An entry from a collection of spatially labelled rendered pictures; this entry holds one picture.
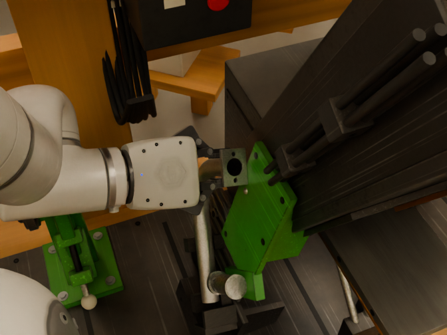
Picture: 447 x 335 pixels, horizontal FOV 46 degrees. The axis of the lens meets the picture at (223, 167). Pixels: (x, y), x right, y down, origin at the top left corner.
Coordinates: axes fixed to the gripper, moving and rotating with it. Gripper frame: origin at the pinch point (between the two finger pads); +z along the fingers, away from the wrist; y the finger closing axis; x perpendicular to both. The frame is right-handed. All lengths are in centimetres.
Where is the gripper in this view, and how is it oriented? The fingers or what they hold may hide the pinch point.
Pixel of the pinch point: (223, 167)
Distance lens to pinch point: 79.0
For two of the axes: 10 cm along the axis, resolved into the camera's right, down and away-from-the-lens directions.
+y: -0.7, -10.0, -0.4
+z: 9.0, -0.9, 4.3
